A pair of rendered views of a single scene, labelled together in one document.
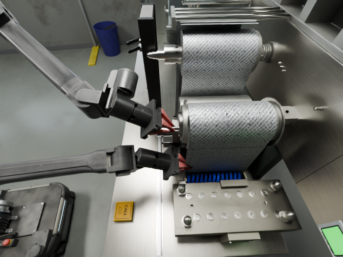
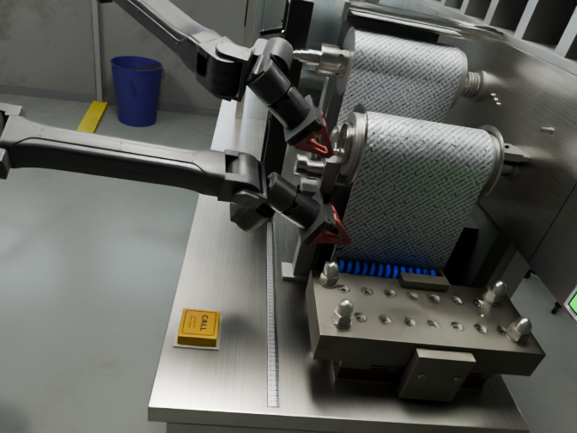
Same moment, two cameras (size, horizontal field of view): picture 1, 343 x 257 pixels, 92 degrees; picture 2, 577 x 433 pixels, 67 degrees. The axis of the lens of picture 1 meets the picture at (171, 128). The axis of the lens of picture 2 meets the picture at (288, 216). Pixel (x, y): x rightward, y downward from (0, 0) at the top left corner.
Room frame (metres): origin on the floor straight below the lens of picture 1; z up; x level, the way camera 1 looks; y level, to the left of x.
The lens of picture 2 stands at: (-0.42, 0.14, 1.55)
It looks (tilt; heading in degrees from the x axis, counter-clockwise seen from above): 32 degrees down; 353
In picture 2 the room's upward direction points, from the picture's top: 12 degrees clockwise
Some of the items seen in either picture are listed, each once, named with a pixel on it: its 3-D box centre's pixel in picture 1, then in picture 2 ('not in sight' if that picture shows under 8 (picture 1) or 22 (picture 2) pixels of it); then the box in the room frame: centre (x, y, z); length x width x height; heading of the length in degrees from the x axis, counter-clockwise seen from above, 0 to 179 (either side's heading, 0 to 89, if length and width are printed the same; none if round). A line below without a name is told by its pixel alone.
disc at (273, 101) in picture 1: (267, 121); (478, 163); (0.33, -0.29, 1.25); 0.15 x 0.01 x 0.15; 2
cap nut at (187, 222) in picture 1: (187, 220); (344, 310); (0.09, -0.05, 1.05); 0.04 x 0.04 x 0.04
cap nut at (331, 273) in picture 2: (181, 189); (331, 271); (0.19, -0.04, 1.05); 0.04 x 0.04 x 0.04
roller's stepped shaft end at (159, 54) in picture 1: (155, 54); (305, 56); (0.57, 0.05, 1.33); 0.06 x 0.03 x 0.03; 92
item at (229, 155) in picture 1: (219, 161); (400, 230); (0.26, -0.16, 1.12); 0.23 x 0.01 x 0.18; 92
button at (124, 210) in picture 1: (124, 211); (199, 326); (0.15, 0.19, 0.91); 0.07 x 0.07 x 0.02; 2
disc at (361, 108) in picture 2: (185, 124); (353, 144); (0.32, -0.04, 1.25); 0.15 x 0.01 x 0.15; 2
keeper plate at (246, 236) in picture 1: (238, 238); (434, 376); (0.05, -0.23, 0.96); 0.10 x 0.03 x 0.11; 92
